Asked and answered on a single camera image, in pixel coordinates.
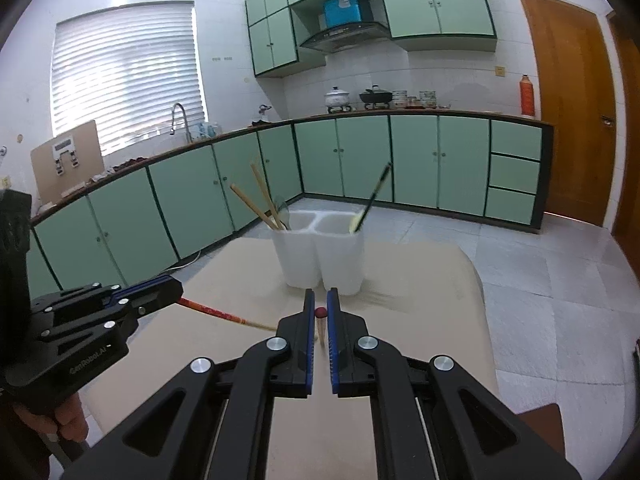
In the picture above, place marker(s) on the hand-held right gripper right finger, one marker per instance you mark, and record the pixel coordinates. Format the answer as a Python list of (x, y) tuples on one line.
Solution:
[(332, 350)]

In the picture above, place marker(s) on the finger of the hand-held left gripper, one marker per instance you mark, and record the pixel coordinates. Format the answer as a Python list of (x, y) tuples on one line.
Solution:
[(157, 300), (75, 300)]

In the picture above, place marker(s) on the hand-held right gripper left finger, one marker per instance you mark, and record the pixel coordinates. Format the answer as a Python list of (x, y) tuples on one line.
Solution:
[(310, 350)]

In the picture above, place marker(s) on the red floral bamboo chopstick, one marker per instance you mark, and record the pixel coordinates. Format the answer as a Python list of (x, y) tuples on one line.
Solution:
[(210, 310), (320, 313)]

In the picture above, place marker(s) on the white two-compartment utensil holder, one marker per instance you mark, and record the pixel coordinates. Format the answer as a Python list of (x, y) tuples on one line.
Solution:
[(320, 260)]

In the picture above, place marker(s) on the plain bamboo chopstick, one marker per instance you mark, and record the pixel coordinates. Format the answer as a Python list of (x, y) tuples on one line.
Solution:
[(250, 205), (262, 190)]

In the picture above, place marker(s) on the black chopstick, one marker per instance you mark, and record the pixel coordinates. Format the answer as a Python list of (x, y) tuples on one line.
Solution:
[(375, 195)]

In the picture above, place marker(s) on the person's left hand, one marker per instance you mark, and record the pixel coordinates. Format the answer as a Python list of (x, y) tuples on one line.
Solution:
[(72, 420)]

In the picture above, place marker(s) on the green kitchen base cabinets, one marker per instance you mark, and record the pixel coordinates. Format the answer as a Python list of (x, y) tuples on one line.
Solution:
[(190, 195)]

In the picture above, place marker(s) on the brown cardboard box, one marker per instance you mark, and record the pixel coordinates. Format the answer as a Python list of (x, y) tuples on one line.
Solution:
[(85, 145)]

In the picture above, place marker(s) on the pale blue bottle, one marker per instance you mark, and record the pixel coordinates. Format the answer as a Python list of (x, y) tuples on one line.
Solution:
[(207, 131)]

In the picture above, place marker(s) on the metal kitchen faucet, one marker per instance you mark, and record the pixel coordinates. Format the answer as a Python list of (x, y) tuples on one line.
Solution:
[(185, 122)]

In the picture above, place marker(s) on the white black kettle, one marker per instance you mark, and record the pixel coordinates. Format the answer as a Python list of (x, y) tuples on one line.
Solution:
[(262, 116)]

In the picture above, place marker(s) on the brown chair seat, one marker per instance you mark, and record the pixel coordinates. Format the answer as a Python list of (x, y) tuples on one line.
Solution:
[(545, 425)]

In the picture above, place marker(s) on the white window blinds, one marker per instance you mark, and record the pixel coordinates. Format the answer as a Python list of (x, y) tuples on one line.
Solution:
[(125, 75)]

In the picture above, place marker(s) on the green cabinet drawer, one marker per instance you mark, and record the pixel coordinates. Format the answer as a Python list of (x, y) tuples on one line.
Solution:
[(514, 174), (511, 206), (516, 140)]

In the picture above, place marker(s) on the white cooking pot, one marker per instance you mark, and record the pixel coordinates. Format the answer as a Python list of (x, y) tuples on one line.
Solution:
[(336, 97)]

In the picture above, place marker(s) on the black wok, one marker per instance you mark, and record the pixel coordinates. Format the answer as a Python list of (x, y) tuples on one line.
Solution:
[(375, 96)]

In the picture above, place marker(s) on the stack of bowls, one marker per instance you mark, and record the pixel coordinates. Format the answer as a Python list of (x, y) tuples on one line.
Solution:
[(400, 98)]

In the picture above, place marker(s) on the patterned jar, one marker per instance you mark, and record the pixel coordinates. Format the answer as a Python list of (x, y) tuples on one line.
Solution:
[(426, 99)]

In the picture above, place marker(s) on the range hood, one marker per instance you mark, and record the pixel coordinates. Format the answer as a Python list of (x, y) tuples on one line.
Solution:
[(345, 37)]

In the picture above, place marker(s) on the orange thermos flask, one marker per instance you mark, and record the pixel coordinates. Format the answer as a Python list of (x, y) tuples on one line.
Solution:
[(526, 97)]

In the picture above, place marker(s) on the wooden door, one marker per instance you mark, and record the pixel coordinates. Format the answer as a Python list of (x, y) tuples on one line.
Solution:
[(565, 110)]

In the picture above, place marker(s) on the blue box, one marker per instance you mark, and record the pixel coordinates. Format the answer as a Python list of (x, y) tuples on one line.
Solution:
[(345, 7)]

